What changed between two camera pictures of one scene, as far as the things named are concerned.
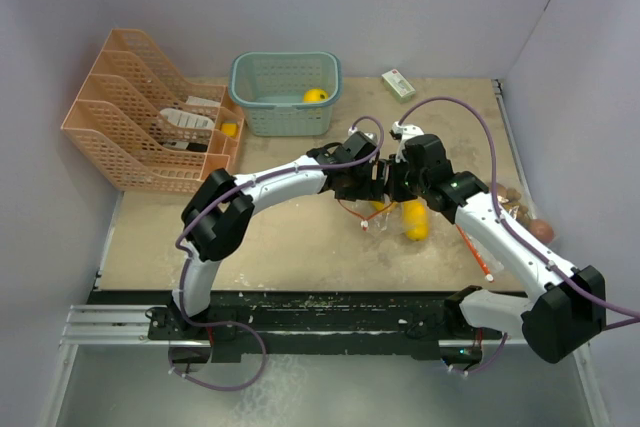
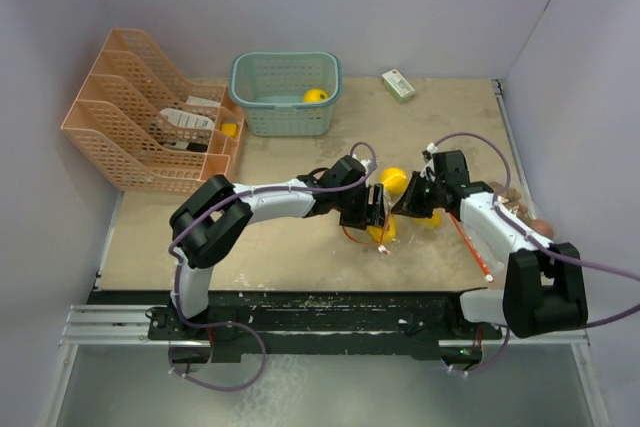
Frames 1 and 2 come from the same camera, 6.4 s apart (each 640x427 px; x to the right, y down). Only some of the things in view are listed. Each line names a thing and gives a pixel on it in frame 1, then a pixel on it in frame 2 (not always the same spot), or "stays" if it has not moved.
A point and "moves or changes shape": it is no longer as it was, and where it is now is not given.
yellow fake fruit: x=416 y=219 -> x=434 y=221
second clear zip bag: x=487 y=264 stays
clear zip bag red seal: x=390 y=220 moves or changes shape
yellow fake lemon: x=315 y=96 stays
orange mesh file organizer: x=144 y=128 stays
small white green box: x=398 y=85 stays
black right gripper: x=394 y=193 -> x=408 y=205
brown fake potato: x=542 y=230 stays
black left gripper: x=373 y=189 -> x=369 y=214
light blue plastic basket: x=286 y=93 stays
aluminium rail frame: x=95 y=325 stays
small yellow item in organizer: x=229 y=129 stays
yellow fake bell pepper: x=383 y=205 moves or changes shape
